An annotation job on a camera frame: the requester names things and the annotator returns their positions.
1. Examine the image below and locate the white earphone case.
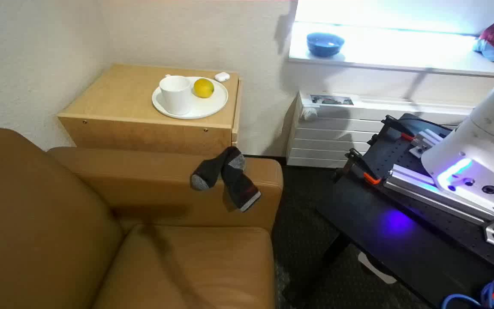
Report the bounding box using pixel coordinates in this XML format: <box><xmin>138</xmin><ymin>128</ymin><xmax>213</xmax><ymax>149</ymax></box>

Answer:
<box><xmin>215</xmin><ymin>72</ymin><xmax>230</xmax><ymax>82</ymax></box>

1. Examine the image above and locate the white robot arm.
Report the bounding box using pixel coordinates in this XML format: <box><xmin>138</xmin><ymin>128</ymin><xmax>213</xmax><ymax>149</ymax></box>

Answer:
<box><xmin>423</xmin><ymin>87</ymin><xmax>494</xmax><ymax>214</ymax></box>

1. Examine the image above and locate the dark grey sock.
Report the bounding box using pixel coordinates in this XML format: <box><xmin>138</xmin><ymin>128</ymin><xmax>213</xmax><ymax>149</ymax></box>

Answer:
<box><xmin>191</xmin><ymin>145</ymin><xmax>261</xmax><ymax>211</ymax></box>

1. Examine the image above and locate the white round plate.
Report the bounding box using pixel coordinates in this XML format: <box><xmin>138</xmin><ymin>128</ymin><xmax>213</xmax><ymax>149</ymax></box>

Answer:
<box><xmin>152</xmin><ymin>75</ymin><xmax>229</xmax><ymax>120</ymax></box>

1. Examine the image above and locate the white radiator heater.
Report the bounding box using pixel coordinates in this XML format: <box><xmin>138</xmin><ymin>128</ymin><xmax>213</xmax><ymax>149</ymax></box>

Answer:
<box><xmin>287</xmin><ymin>92</ymin><xmax>469</xmax><ymax>168</ymax></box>

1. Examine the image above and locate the yellow lemon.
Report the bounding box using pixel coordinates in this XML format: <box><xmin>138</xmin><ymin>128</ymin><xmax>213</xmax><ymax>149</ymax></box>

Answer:
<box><xmin>194</xmin><ymin>78</ymin><xmax>215</xmax><ymax>97</ymax></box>

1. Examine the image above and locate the white cup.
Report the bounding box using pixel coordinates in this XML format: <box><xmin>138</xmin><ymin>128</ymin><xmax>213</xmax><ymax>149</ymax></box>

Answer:
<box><xmin>160</xmin><ymin>75</ymin><xmax>193</xmax><ymax>114</ymax></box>

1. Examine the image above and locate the blue bowl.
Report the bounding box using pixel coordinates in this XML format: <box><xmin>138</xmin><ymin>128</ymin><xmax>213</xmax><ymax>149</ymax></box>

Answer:
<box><xmin>308</xmin><ymin>32</ymin><xmax>345</xmax><ymax>58</ymax></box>

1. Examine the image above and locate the wooden nightstand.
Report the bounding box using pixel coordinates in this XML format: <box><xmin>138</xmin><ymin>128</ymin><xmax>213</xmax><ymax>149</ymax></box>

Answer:
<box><xmin>59</xmin><ymin>63</ymin><xmax>241</xmax><ymax>154</ymax></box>

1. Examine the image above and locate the black robot table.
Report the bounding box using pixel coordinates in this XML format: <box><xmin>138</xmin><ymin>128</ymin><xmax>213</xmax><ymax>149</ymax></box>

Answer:
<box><xmin>320</xmin><ymin>113</ymin><xmax>494</xmax><ymax>307</ymax></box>

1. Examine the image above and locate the brown leather armchair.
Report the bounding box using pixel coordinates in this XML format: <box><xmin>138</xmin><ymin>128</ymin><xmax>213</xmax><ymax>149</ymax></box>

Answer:
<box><xmin>0</xmin><ymin>128</ymin><xmax>284</xmax><ymax>309</ymax></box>

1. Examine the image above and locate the black clamp with orange handle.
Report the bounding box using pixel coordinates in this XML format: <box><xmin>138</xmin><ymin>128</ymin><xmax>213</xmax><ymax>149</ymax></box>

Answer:
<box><xmin>333</xmin><ymin>147</ymin><xmax>381</xmax><ymax>187</ymax></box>

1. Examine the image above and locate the aluminium mounting rail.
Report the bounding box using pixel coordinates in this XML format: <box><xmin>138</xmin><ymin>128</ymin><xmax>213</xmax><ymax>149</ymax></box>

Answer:
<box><xmin>385</xmin><ymin>164</ymin><xmax>494</xmax><ymax>245</ymax></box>

